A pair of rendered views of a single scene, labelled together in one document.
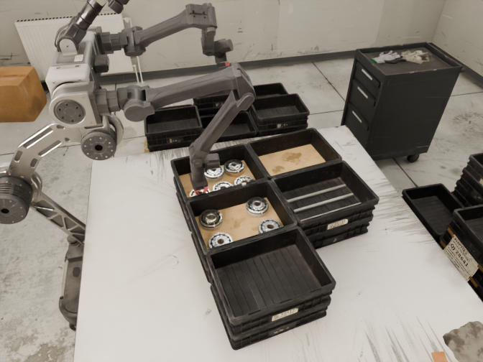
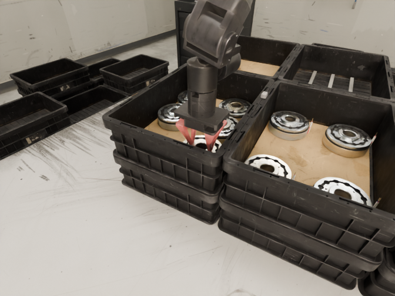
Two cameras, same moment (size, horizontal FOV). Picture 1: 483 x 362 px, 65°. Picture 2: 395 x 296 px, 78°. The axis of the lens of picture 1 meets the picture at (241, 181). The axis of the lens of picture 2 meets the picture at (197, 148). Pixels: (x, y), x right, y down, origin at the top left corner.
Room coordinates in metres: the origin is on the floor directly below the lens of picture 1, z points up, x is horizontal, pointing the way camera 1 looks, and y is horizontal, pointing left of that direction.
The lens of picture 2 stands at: (0.94, 0.49, 1.22)
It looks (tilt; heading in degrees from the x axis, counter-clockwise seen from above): 39 degrees down; 319
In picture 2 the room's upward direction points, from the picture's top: straight up
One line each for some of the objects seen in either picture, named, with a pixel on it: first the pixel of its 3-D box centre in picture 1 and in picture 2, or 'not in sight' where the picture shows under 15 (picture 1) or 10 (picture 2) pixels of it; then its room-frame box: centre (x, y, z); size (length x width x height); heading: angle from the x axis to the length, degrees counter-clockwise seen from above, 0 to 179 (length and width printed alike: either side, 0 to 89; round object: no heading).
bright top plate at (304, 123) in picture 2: (256, 205); (289, 120); (1.20, -0.07, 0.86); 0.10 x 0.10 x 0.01
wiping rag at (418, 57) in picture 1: (417, 54); not in sight; (2.74, -1.32, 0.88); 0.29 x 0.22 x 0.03; 103
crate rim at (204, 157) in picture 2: (218, 171); (198, 100); (1.37, 0.11, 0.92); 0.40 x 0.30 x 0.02; 111
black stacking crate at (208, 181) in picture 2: (218, 179); (198, 116); (1.37, 0.11, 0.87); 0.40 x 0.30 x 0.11; 111
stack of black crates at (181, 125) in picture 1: (175, 144); (33, 148); (2.32, 0.50, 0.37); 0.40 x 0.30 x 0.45; 103
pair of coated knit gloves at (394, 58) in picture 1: (387, 57); not in sight; (2.72, -1.09, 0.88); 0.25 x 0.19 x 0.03; 103
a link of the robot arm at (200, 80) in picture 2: (198, 164); (204, 73); (1.27, 0.19, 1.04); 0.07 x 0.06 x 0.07; 103
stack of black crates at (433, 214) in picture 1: (433, 219); not in sight; (1.65, -1.25, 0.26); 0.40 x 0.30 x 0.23; 13
